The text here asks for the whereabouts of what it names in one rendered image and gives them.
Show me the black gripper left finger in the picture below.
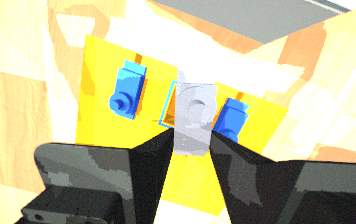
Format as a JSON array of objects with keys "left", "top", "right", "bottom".
[{"left": 33, "top": 128, "right": 174, "bottom": 224}]

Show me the yellow flat plate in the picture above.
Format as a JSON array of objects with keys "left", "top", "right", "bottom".
[{"left": 75, "top": 34, "right": 289, "bottom": 216}]

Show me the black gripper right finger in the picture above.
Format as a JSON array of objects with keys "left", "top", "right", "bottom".
[{"left": 209, "top": 130, "right": 356, "bottom": 224}]

